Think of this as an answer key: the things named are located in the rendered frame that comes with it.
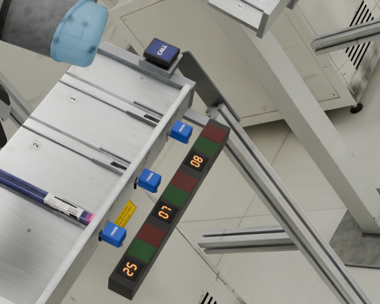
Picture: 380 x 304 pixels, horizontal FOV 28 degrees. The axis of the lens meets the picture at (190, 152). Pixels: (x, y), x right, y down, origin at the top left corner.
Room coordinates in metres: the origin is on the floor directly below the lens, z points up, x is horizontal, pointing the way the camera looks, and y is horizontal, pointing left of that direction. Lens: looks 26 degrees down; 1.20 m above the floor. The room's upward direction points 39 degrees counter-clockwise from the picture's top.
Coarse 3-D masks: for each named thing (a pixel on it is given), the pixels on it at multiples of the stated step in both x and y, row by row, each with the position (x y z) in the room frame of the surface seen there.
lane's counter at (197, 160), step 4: (192, 152) 1.10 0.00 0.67; (188, 156) 1.10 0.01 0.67; (192, 156) 1.10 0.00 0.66; (196, 156) 1.09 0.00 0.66; (200, 156) 1.09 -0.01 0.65; (188, 160) 1.09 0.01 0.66; (192, 160) 1.09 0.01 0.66; (196, 160) 1.09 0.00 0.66; (200, 160) 1.09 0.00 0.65; (204, 160) 1.09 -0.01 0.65; (208, 160) 1.09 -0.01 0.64; (188, 164) 1.08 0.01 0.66; (192, 164) 1.08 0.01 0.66; (196, 164) 1.08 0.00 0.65; (200, 164) 1.08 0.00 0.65; (204, 164) 1.08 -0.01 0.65; (196, 168) 1.08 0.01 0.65; (200, 168) 1.08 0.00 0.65
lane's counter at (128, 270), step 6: (126, 258) 0.96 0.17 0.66; (120, 264) 0.96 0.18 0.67; (126, 264) 0.96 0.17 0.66; (132, 264) 0.96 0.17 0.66; (138, 264) 0.95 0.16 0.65; (120, 270) 0.95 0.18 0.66; (126, 270) 0.95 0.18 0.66; (132, 270) 0.95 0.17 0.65; (138, 270) 0.95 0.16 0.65; (126, 276) 0.94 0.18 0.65; (132, 276) 0.94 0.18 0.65
